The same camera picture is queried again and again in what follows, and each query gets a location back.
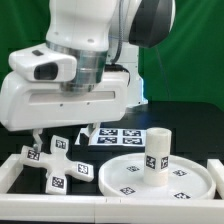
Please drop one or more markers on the white round table top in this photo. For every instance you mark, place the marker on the white round table top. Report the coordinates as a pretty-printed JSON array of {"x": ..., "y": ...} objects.
[{"x": 141, "y": 176}]

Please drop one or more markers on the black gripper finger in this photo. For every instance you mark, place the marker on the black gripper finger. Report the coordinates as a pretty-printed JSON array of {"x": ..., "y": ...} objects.
[
  {"x": 37, "y": 139},
  {"x": 90, "y": 130}
]

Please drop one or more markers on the white fiducial marker sheet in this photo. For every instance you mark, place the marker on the white fiducial marker sheet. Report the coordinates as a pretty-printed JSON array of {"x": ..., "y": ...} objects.
[{"x": 114, "y": 136}]

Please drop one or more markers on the white workspace border frame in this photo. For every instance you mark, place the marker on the white workspace border frame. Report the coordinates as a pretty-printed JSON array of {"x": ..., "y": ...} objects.
[{"x": 96, "y": 209}]

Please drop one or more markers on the white cross table base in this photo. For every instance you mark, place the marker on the white cross table base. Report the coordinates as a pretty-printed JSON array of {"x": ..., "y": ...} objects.
[{"x": 57, "y": 164}]

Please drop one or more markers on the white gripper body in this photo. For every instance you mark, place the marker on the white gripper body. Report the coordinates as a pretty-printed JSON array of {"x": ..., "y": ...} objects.
[{"x": 28, "y": 105}]

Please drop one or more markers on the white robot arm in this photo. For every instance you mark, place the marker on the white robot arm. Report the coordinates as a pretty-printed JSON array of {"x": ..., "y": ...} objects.
[{"x": 73, "y": 78}]

